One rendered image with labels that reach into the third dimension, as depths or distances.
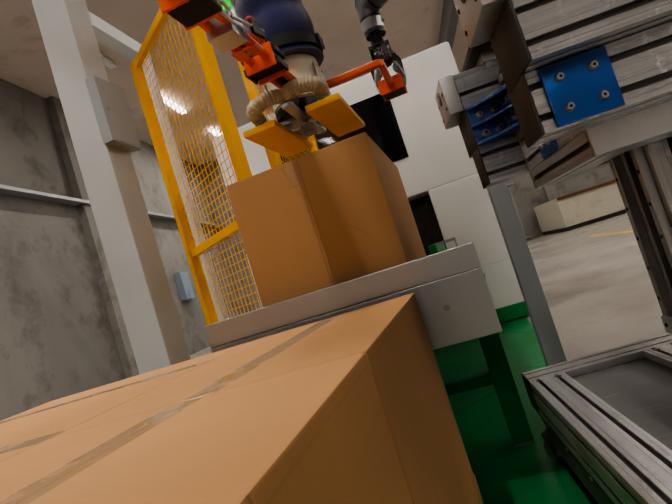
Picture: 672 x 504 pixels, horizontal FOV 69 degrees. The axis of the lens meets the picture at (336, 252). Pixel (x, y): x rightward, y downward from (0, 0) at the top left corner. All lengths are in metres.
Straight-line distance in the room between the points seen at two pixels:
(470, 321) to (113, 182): 1.67
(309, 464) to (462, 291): 0.89
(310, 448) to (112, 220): 2.07
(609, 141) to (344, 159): 0.63
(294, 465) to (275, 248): 1.04
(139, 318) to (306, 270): 1.14
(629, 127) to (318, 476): 0.72
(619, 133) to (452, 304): 0.51
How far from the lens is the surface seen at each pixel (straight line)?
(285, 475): 0.27
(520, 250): 1.72
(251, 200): 1.32
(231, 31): 1.12
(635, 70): 0.81
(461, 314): 1.16
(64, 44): 2.62
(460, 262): 1.15
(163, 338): 2.22
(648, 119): 0.89
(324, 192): 1.25
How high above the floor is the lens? 0.62
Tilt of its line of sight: 3 degrees up
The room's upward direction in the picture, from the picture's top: 18 degrees counter-clockwise
